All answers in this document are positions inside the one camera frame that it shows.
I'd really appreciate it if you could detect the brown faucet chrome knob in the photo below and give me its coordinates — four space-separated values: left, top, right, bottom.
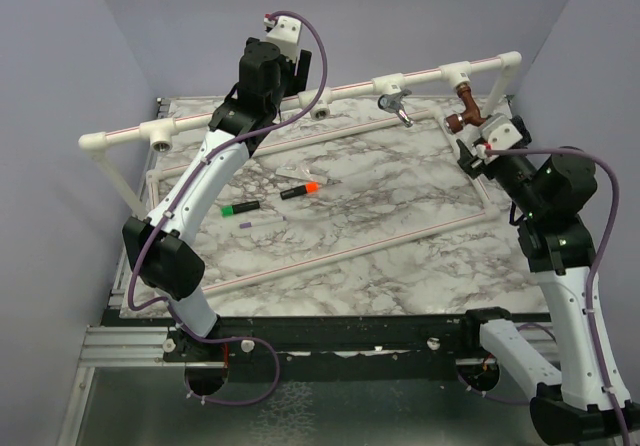
445 82 486 134

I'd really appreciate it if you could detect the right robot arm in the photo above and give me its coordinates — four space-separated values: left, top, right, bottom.
458 113 639 445

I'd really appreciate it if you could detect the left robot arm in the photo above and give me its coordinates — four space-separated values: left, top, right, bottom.
122 36 311 361

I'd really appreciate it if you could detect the clear plastic bag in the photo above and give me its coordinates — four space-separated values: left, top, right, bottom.
275 164 329 185

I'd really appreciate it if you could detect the grey chrome lever faucet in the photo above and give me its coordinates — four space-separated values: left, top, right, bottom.
377 89 414 128

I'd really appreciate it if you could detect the orange capped black marker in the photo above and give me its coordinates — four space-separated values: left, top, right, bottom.
279 182 319 200

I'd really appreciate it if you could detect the green capped black marker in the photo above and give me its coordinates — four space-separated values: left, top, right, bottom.
221 200 260 217

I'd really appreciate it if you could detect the purple capped white pen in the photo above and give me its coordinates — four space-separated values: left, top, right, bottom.
239 217 287 229

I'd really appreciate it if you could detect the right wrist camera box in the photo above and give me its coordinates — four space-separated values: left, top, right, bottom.
474 113 524 163

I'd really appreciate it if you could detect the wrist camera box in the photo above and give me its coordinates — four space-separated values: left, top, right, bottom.
474 113 524 163
263 15 302 57

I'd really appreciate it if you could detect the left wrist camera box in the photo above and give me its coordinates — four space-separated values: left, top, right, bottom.
263 15 302 57

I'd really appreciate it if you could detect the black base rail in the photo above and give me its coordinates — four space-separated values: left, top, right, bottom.
99 308 501 382

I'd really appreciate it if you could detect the white PVC pipe frame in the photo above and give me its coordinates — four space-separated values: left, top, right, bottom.
78 51 522 293

